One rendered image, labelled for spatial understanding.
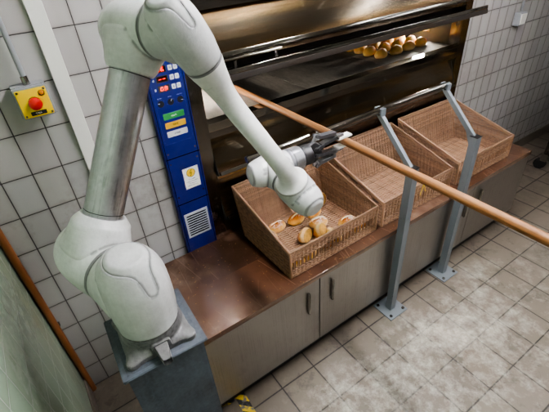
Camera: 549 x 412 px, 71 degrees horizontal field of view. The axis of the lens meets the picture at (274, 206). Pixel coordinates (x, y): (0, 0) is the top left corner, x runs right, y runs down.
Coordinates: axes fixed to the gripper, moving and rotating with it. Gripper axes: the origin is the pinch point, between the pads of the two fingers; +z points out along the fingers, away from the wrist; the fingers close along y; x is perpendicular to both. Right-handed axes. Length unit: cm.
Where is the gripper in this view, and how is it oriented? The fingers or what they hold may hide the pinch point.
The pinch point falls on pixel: (342, 140)
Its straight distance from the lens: 150.5
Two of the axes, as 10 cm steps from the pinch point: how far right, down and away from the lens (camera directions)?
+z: 8.2, -3.7, 4.3
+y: 0.6, 8.2, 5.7
